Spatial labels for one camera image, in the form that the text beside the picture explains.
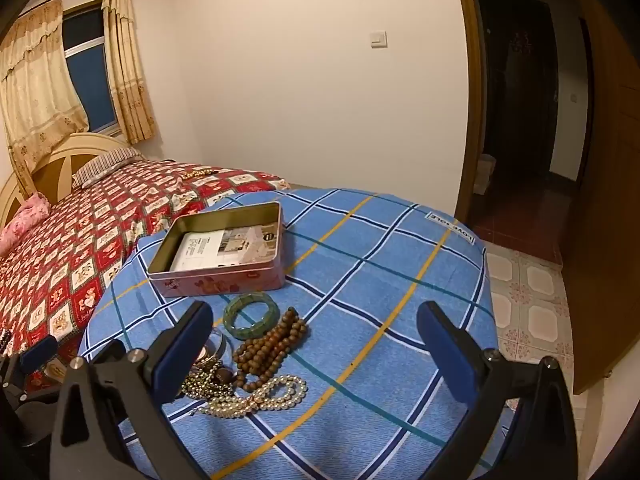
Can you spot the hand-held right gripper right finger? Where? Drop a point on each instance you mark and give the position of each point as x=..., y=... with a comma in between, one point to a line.
x=447, y=355

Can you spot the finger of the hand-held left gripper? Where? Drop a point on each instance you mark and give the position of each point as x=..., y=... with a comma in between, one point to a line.
x=39, y=354

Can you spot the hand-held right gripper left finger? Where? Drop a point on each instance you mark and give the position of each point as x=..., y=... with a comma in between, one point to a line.
x=184, y=355

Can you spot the silver bangle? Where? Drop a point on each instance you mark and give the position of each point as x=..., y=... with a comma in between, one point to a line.
x=224, y=344

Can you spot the pink tin box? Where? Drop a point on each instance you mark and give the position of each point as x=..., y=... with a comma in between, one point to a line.
x=220, y=282

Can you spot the white printed card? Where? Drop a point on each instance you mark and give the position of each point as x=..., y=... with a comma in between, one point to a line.
x=220, y=250

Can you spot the blue plaid cloth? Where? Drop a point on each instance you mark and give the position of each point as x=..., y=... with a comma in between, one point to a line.
x=360, y=280

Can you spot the white cloth label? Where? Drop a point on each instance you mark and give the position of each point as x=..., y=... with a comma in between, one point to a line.
x=449, y=226

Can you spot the pink pillow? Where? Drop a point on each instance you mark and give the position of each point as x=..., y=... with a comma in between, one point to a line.
x=22, y=220

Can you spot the red printed blanket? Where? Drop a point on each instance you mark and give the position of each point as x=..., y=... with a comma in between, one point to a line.
x=100, y=230

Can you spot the white waste bin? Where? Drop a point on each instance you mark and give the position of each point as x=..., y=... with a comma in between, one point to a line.
x=484, y=177

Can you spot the cream wooden headboard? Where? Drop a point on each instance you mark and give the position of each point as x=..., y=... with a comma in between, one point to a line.
x=60, y=157

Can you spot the striped pillow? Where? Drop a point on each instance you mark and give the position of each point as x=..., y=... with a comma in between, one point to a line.
x=102, y=166

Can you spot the brown wooden door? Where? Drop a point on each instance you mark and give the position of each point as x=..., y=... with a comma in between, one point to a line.
x=610, y=185

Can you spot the wide beige patterned curtain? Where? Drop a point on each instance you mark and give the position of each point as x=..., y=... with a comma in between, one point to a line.
x=37, y=90

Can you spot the window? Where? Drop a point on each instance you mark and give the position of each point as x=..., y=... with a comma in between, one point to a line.
x=92, y=70

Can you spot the narrow beige patterned curtain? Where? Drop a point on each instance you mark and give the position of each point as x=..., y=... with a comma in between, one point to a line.
x=127, y=70

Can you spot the brown wooden door frame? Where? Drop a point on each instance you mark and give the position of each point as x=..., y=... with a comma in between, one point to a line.
x=472, y=85

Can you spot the white light switch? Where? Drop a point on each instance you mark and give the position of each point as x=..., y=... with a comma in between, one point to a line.
x=378, y=39

